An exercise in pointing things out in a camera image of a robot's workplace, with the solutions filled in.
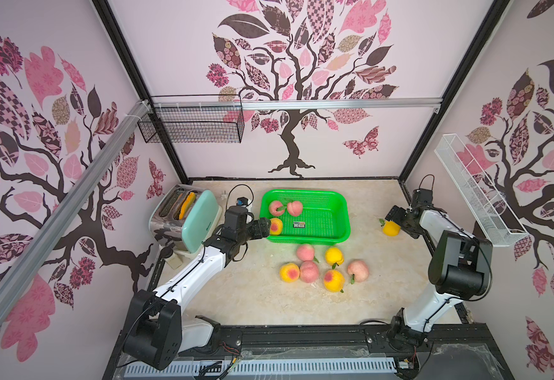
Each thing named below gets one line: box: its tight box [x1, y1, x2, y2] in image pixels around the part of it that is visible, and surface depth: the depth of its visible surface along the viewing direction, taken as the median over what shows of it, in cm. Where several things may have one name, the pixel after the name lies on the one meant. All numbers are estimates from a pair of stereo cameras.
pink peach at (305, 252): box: [295, 243, 315, 262], surface depth 91 cm
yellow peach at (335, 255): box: [325, 247, 345, 266], surface depth 90 cm
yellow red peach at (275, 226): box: [269, 217, 283, 236], surface depth 97 cm
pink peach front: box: [269, 200, 285, 217], surface depth 103 cm
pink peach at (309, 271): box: [299, 260, 319, 284], surface depth 85 cm
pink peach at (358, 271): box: [346, 259, 370, 285], surface depth 85 cm
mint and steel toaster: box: [148, 183, 223, 255], surface depth 89 cm
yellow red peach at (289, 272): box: [279, 262, 300, 284], surface depth 85 cm
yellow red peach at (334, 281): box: [323, 269, 346, 293], surface depth 83 cm
